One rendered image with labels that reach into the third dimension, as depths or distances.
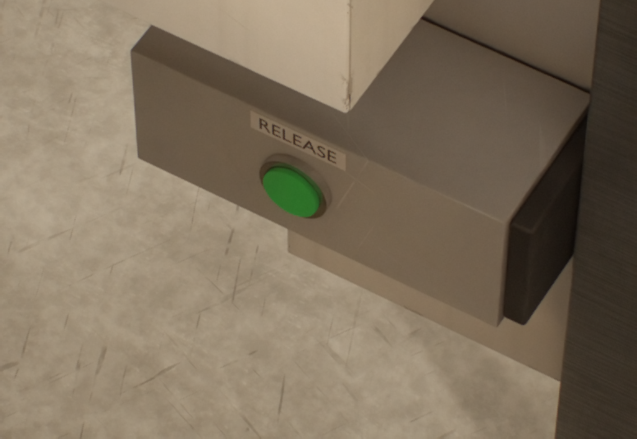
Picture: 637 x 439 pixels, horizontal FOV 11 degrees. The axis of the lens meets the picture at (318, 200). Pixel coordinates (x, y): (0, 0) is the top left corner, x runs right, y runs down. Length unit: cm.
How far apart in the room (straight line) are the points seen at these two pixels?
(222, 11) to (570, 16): 23
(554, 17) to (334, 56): 22
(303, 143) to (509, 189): 10
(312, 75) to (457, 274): 23
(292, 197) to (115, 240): 143
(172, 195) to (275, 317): 17
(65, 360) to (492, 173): 142
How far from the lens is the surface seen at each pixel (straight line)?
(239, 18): 128
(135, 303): 287
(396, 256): 150
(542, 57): 148
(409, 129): 146
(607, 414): 159
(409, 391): 281
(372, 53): 128
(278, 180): 149
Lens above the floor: 232
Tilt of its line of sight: 52 degrees down
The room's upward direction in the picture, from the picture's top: straight up
